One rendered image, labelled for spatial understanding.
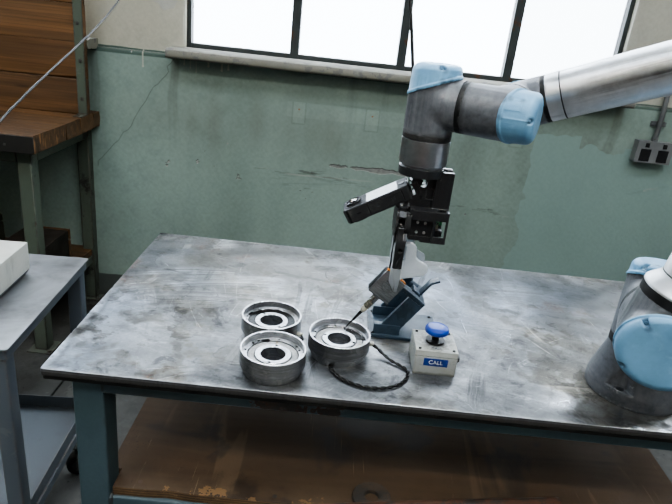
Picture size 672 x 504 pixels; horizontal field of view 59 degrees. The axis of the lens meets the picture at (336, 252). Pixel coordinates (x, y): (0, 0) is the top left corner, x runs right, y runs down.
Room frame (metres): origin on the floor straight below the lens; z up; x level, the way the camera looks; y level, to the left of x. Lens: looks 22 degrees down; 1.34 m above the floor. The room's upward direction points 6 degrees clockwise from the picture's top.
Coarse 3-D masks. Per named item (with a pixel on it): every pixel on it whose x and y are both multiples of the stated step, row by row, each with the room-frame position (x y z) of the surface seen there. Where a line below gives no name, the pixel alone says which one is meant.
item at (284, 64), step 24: (192, 0) 2.54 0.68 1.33; (192, 24) 2.54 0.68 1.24; (408, 24) 2.53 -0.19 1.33; (624, 24) 2.55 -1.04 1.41; (168, 48) 2.40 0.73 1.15; (192, 48) 2.49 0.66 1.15; (216, 48) 2.52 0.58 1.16; (240, 48) 2.53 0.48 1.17; (312, 72) 2.40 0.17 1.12; (336, 72) 2.40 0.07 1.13; (360, 72) 2.40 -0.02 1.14; (384, 72) 2.41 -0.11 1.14; (408, 72) 2.48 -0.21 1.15; (504, 72) 2.54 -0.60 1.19
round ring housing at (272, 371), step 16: (256, 336) 0.84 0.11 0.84; (272, 336) 0.85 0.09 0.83; (288, 336) 0.85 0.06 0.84; (240, 352) 0.78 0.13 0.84; (256, 352) 0.80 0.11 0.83; (272, 352) 0.83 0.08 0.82; (288, 352) 0.81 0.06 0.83; (304, 352) 0.80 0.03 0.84; (256, 368) 0.76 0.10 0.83; (272, 368) 0.75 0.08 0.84; (288, 368) 0.76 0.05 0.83; (272, 384) 0.76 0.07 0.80
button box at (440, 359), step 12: (420, 336) 0.89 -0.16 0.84; (420, 348) 0.84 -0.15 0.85; (432, 348) 0.85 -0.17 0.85; (444, 348) 0.85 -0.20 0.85; (456, 348) 0.86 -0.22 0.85; (420, 360) 0.84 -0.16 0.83; (432, 360) 0.84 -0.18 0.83; (444, 360) 0.84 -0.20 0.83; (456, 360) 0.84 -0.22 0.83; (420, 372) 0.84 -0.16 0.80; (432, 372) 0.84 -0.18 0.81; (444, 372) 0.84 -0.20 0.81
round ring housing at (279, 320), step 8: (256, 304) 0.95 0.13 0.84; (264, 304) 0.96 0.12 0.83; (272, 304) 0.96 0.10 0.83; (280, 304) 0.96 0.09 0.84; (288, 304) 0.96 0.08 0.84; (248, 312) 0.93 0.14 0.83; (272, 312) 0.94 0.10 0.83; (288, 312) 0.95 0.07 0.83; (296, 312) 0.94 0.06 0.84; (256, 320) 0.91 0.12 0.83; (264, 320) 0.93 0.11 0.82; (272, 320) 0.93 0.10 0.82; (280, 320) 0.93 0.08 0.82; (296, 320) 0.92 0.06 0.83; (248, 328) 0.87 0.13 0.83; (256, 328) 0.86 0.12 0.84; (264, 328) 0.86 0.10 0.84; (272, 328) 0.86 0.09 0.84; (280, 328) 0.87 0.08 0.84; (288, 328) 0.87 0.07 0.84; (296, 328) 0.89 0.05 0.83; (296, 336) 0.89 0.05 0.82
